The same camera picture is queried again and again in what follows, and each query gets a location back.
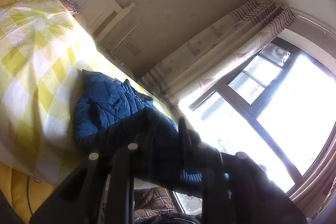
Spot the dark framed window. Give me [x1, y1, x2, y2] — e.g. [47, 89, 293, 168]
[178, 37, 336, 196]

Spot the patterned cream curtain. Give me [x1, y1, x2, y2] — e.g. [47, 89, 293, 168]
[140, 0, 295, 107]

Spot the blue puffer down jacket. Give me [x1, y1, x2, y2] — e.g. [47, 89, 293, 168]
[73, 71, 202, 197]

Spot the yellow cartoon bed sheet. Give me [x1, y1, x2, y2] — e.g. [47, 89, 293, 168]
[0, 0, 61, 224]

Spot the floral patterned pillow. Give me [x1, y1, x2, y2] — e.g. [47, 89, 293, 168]
[59, 0, 80, 15]

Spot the yellow checkered bed quilt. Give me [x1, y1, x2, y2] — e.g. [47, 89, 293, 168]
[0, 0, 182, 188]

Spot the wall power socket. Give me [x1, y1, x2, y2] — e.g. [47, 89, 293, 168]
[126, 41, 141, 56]

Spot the slim white desk lamp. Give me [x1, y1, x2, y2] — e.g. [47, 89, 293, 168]
[111, 22, 141, 52]

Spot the plaid brown blanket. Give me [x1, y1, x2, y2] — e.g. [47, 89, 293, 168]
[134, 187, 178, 223]

